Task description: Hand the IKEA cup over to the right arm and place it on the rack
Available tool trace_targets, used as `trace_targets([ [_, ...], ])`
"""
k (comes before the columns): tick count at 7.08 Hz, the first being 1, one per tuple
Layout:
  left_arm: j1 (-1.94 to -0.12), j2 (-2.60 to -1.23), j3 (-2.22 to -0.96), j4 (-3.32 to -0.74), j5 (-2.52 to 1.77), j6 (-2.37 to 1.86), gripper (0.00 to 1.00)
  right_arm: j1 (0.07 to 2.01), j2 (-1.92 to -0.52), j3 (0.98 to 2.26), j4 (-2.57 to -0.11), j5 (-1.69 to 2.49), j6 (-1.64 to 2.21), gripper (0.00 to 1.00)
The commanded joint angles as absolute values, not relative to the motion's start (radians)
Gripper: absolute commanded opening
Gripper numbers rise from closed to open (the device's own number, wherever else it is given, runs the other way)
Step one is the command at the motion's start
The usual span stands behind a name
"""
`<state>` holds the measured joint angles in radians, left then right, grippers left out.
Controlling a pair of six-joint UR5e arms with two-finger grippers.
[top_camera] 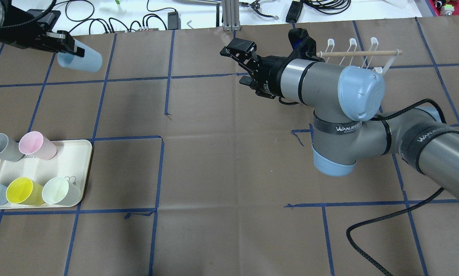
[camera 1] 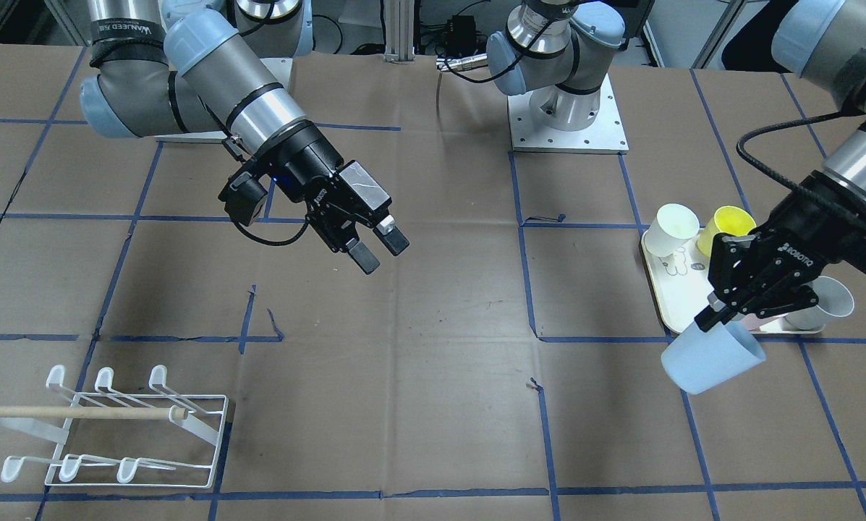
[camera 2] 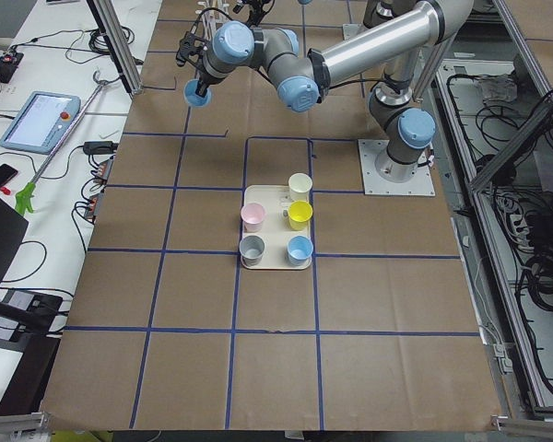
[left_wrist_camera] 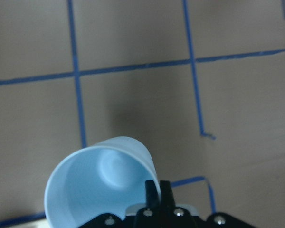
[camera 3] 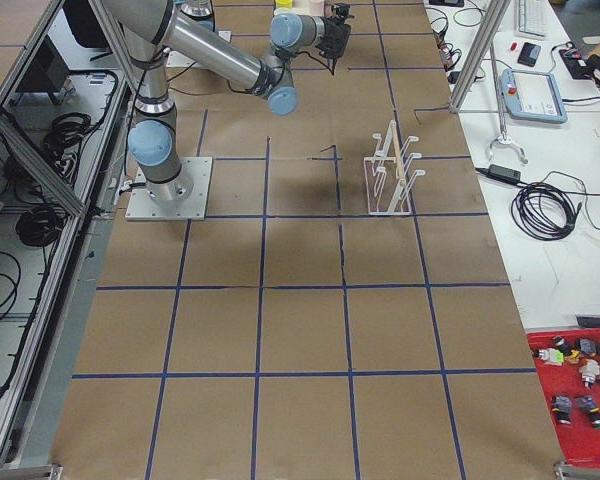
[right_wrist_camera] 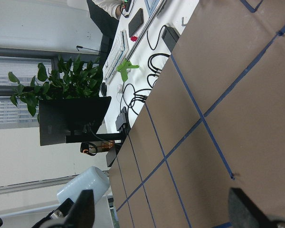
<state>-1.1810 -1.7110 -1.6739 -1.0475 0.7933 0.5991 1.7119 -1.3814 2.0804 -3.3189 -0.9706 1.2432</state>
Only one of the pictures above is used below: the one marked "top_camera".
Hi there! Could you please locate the long reach grabber tool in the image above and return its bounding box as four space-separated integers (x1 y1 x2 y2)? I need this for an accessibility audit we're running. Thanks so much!
238 0 280 20

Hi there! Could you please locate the aluminium frame post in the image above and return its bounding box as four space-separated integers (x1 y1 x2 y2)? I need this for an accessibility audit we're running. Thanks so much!
222 0 240 31

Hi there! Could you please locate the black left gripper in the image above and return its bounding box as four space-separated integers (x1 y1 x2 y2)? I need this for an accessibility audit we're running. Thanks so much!
7 10 84 58

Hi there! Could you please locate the pale green plastic cup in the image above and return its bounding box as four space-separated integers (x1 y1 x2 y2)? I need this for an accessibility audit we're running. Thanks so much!
41 176 82 205

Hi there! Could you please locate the pink plastic cup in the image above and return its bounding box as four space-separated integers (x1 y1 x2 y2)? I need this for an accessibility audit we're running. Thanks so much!
18 131 58 159

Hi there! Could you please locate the cream white plastic tray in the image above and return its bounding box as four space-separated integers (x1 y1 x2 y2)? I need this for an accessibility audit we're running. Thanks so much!
0 140 92 209

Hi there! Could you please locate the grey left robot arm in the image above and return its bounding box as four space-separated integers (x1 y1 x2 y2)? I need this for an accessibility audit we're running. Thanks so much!
0 0 85 58

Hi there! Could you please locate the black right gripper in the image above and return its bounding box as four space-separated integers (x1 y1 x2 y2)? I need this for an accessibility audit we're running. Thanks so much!
219 37 289 99

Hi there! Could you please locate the black power adapter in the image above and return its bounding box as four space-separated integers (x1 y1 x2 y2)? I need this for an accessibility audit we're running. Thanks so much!
285 0 303 23
167 11 181 30

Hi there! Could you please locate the yellow plastic cup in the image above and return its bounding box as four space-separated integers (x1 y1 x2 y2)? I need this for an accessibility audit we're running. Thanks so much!
5 177 44 206

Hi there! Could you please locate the white wire cup rack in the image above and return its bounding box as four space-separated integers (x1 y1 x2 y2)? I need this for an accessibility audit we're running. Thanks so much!
317 37 403 76

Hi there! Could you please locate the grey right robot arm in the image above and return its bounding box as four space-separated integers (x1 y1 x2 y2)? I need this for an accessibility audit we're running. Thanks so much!
220 36 459 199

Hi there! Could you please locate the light blue plastic cup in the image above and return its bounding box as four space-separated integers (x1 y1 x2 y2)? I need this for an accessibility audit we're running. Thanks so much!
58 39 103 73

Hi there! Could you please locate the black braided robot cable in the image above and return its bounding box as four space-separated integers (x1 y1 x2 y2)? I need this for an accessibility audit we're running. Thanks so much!
346 99 459 276

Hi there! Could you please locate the grey plastic cup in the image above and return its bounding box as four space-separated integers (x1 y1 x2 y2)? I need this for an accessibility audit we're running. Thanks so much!
0 133 25 161

